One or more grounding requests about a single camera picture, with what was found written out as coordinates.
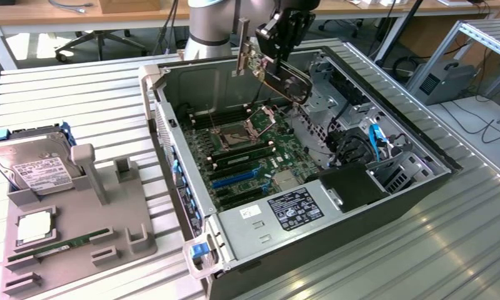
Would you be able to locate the blue expansion slot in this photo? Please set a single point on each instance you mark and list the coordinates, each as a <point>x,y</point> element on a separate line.
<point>234,180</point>

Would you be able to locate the silver chipset heat sink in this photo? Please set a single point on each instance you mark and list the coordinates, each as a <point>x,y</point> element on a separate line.
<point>287,180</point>

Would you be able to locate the green motherboard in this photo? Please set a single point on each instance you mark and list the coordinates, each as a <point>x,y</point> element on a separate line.
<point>294,157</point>

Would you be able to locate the aluminium frame table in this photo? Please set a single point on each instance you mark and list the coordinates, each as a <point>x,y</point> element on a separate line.
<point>483,29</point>

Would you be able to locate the metal socket cover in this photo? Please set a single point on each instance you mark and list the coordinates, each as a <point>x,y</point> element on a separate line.
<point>264,110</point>

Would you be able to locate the grey power supply unit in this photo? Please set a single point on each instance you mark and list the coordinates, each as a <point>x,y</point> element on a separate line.
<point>250,231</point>

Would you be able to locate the metal drive cage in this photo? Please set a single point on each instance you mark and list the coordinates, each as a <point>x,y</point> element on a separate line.
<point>324,109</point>

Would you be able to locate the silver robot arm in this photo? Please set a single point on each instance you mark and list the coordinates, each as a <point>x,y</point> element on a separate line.
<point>208,31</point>

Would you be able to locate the grey office chair base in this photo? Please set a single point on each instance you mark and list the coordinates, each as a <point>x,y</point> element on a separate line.
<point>102,36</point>

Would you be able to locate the CPU socket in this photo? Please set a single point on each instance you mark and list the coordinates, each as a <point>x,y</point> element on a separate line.
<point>234,137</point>

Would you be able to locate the black expansion slot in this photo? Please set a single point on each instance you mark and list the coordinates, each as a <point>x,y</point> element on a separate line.
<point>234,171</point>
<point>243,200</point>
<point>239,193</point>

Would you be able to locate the blue case latch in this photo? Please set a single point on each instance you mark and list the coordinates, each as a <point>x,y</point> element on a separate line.
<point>199,251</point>

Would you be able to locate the black plastic fan shroud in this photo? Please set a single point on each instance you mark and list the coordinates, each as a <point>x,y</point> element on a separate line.
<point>350,187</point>

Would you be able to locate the wooden desk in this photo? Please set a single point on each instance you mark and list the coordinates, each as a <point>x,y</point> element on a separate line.
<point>24,15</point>
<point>442,11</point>

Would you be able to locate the silver hard disk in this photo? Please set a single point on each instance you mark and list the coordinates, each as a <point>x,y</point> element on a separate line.
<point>38,165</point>

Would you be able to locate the black slanted pole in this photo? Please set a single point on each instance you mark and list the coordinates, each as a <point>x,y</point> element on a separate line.
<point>402,29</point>

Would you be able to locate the grey controller box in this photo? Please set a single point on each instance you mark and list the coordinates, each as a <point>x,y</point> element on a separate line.
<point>446,84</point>

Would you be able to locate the graphics card with black cooler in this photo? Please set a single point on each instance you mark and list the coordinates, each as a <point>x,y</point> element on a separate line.
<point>294,87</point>

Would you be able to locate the grey plastic parts rack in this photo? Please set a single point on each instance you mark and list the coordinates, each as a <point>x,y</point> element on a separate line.
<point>75,215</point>

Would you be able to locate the brown cardboard box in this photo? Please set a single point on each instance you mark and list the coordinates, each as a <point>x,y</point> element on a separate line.
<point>130,6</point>

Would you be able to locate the thin locking lever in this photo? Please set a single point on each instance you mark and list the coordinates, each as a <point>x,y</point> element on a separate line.
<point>211,118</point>

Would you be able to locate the open black PC case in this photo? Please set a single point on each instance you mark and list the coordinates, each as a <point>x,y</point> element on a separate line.
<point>400,203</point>

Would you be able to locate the silver CPU chip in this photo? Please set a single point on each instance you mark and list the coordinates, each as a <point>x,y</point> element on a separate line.
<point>35,226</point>

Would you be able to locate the green RAM stick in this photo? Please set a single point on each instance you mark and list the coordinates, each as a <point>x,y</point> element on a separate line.
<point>82,240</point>
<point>239,159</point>

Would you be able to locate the metal disk bay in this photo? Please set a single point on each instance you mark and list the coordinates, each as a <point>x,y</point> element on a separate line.
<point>396,178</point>

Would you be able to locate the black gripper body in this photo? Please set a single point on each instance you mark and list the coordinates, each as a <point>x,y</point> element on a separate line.
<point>300,4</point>

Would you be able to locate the black office chair base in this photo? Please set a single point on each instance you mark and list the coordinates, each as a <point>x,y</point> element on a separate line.
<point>352,23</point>

